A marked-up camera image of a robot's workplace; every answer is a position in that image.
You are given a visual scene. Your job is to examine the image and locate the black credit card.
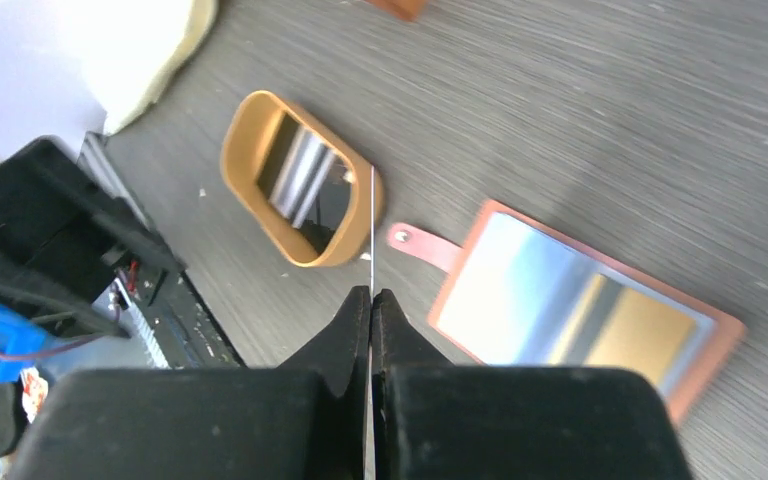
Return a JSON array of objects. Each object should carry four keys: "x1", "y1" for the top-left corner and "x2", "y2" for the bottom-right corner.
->
[{"x1": 257, "y1": 115, "x2": 352, "y2": 254}]

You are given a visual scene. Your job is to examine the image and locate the orange compartment organizer tray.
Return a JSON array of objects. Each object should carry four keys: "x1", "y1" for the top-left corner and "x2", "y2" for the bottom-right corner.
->
[{"x1": 368, "y1": 0, "x2": 428, "y2": 22}]

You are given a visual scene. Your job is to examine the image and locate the cream cloth bag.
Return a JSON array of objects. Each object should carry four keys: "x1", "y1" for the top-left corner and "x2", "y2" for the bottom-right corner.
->
[{"x1": 0, "y1": 1, "x2": 220, "y2": 163}]

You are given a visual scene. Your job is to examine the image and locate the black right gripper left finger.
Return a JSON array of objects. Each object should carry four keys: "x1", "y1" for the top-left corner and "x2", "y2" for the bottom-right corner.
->
[{"x1": 9, "y1": 286, "x2": 372, "y2": 479}]

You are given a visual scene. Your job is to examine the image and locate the tan leather card holder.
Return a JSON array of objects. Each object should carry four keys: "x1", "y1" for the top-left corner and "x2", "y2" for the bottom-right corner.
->
[{"x1": 387, "y1": 200, "x2": 746, "y2": 422}]

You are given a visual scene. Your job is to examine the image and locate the yellow oval tray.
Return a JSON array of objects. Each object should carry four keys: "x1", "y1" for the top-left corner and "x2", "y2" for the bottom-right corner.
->
[{"x1": 220, "y1": 90, "x2": 385, "y2": 268}]

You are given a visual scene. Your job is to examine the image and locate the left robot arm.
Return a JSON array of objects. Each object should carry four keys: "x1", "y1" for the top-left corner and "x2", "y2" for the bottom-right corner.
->
[{"x1": 0, "y1": 137, "x2": 184, "y2": 338}]

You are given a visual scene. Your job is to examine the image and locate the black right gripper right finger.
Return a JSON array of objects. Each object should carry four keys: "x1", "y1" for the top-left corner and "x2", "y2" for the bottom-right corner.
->
[{"x1": 370, "y1": 289, "x2": 692, "y2": 479}]

